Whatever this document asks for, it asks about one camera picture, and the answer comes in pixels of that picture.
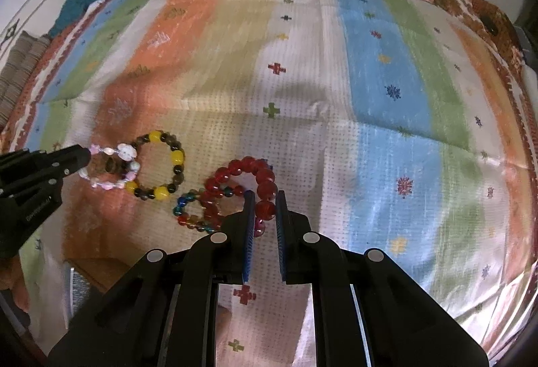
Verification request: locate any small black object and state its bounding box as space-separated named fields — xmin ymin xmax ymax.
xmin=481 ymin=14 xmax=501 ymax=35

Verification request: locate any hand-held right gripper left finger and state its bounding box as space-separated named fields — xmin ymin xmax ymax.
xmin=47 ymin=189 xmax=257 ymax=367

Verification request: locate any grey woven cushion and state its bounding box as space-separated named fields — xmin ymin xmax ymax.
xmin=0 ymin=31 xmax=52 ymax=129

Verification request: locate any white patterned sheet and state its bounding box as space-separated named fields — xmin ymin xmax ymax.
xmin=0 ymin=0 xmax=87 ymax=69

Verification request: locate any yellow and brown bead bracelet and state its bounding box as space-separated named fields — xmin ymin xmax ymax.
xmin=125 ymin=131 xmax=186 ymax=202

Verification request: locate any striped pastel blanket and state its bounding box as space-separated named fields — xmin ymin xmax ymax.
xmin=17 ymin=0 xmax=531 ymax=367

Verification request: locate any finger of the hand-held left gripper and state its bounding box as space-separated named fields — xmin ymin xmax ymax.
xmin=0 ymin=144 xmax=92 ymax=196

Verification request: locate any red bead bracelet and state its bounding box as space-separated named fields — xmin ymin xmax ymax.
xmin=202 ymin=156 xmax=278 ymax=238

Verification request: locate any multicolour glass bead bracelet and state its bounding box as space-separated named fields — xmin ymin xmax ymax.
xmin=174 ymin=181 xmax=245 ymax=234

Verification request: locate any pink and white bead bracelet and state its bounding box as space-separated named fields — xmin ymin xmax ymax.
xmin=79 ymin=143 xmax=142 ymax=192

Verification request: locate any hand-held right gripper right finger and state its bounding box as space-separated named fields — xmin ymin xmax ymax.
xmin=275 ymin=189 xmax=491 ymax=367

